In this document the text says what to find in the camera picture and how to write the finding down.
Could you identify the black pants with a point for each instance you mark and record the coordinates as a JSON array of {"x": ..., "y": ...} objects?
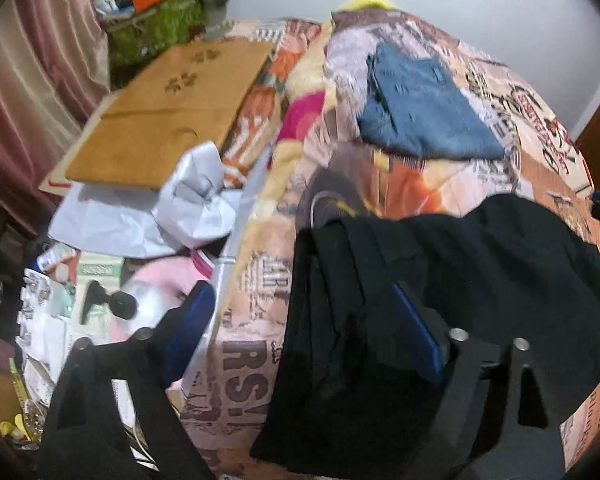
[{"x": 347, "y": 401}]

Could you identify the green patterned storage box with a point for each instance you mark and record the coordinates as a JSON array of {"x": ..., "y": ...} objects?
[{"x": 141, "y": 38}]

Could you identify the wooden folding lap table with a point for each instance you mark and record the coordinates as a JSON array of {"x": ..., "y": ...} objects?
[{"x": 189, "y": 95}]

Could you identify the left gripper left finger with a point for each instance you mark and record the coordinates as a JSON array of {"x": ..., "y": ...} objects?
[{"x": 84, "y": 437}]

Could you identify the white crumpled plastic bag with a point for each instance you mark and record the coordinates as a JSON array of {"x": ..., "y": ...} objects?
[{"x": 193, "y": 208}]

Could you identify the printed newspaper bed cover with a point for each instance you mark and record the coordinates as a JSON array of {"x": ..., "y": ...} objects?
[{"x": 325, "y": 169}]

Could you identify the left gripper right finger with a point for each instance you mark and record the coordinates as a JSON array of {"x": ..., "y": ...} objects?
[{"x": 494, "y": 419}]

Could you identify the pink striped curtain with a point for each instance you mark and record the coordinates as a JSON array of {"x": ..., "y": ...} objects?
[{"x": 53, "y": 74}]

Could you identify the folded blue jeans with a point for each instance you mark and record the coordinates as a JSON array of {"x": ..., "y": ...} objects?
[{"x": 414, "y": 108}]

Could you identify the black massage gun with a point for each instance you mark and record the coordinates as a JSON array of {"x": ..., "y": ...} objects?
[{"x": 121, "y": 304}]

